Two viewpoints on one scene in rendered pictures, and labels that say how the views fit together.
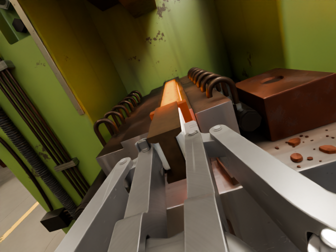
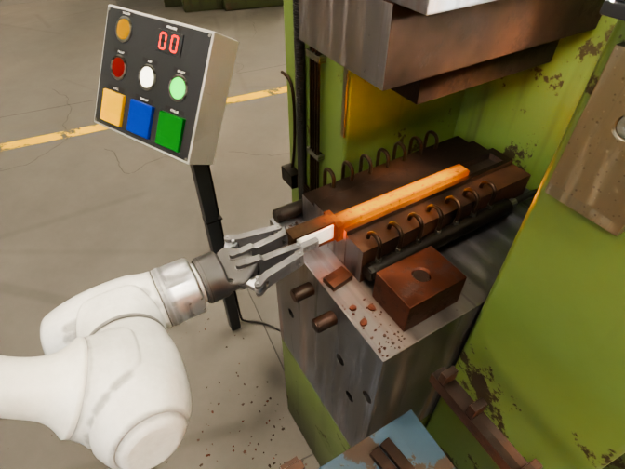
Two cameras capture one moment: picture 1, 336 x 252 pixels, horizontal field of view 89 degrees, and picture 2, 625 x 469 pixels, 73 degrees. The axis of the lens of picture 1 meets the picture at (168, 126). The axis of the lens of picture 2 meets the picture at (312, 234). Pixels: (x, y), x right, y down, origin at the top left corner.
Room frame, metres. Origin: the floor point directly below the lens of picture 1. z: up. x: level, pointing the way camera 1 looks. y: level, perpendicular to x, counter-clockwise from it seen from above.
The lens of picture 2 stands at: (-0.17, -0.40, 1.49)
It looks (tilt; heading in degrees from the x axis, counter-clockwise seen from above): 44 degrees down; 50
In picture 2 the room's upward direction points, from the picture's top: straight up
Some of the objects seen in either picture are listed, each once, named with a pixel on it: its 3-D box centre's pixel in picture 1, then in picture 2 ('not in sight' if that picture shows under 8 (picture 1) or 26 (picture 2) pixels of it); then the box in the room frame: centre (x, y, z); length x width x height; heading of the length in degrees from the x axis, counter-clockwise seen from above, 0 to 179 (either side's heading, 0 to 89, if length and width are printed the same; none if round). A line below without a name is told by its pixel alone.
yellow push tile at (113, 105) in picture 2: not in sight; (113, 107); (0.07, 0.64, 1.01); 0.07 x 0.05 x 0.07; 106
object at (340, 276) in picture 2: (235, 165); (338, 278); (0.17, -0.06, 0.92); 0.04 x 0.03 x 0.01; 179
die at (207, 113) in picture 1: (168, 108); (416, 194); (0.42, -0.02, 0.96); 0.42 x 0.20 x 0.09; 171
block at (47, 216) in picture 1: (57, 219); (291, 175); (0.39, 0.37, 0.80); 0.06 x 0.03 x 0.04; 81
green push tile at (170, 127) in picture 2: not in sight; (171, 131); (0.12, 0.45, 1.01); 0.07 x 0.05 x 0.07; 106
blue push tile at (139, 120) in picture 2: not in sight; (141, 119); (0.09, 0.55, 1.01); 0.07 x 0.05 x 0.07; 106
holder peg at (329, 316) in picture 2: not in sight; (324, 321); (0.12, -0.08, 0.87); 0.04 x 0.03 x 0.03; 171
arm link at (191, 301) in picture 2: not in sight; (181, 289); (-0.07, 0.03, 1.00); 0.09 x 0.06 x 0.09; 81
